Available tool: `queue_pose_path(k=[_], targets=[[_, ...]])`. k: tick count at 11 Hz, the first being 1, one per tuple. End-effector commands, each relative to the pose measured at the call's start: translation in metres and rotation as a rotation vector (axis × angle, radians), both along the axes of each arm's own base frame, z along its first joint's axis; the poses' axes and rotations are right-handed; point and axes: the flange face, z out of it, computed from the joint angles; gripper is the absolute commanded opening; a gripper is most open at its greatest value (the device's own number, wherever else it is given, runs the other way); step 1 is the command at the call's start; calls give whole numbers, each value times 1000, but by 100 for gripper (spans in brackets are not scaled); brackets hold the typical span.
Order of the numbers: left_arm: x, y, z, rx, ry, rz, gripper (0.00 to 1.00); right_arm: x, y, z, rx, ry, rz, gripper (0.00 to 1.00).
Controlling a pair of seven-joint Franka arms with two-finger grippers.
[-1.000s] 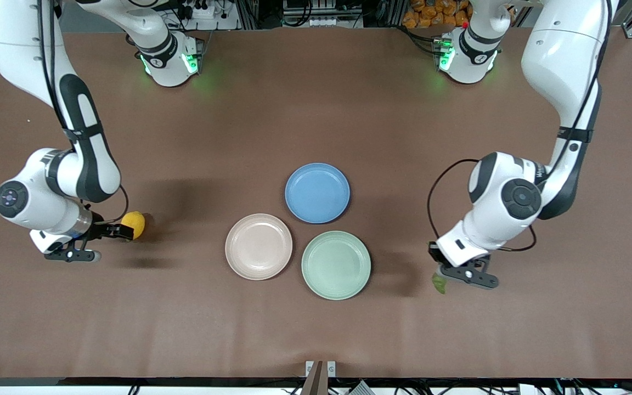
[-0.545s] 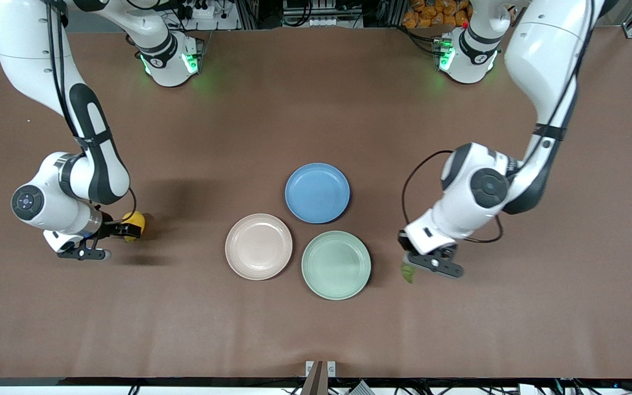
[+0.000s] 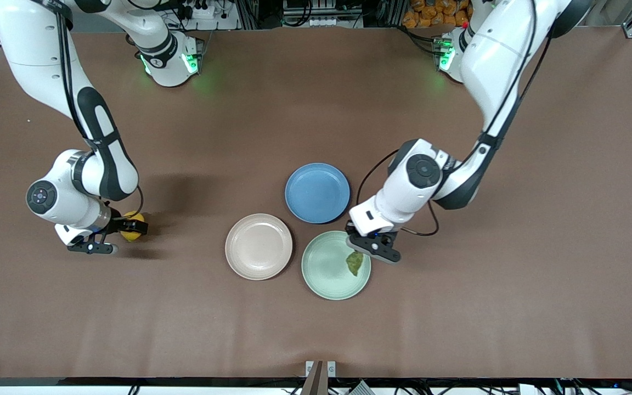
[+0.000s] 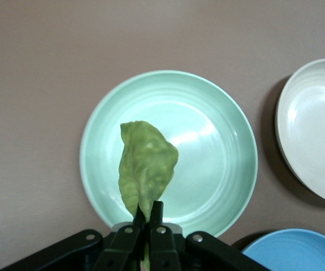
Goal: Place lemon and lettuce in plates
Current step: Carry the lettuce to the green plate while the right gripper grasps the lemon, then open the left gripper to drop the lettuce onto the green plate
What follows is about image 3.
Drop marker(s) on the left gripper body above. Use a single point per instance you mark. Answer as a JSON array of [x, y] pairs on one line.
[[386, 238]]

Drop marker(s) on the yellow lemon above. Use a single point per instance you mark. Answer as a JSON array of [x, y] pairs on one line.
[[131, 237]]

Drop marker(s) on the green lettuce leaf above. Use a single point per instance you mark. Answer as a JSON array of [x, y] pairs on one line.
[[355, 266]]

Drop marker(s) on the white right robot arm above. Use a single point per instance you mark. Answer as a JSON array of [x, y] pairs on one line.
[[36, 49]]

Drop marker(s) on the pale green plate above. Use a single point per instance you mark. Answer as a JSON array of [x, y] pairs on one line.
[[324, 269]]

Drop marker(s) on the blue plate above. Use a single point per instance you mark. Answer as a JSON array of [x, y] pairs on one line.
[[317, 193]]

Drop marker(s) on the beige pink plate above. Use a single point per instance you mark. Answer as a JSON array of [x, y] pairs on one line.
[[258, 247]]

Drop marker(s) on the brown table cover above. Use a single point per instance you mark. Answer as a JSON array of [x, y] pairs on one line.
[[458, 340]]

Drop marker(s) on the white electronics box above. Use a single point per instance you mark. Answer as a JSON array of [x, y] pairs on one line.
[[321, 22]]

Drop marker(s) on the pile of orange fruits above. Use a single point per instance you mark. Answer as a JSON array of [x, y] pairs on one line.
[[431, 13]]

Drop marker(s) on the white power strip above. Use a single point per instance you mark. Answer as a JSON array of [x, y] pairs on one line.
[[202, 11]]

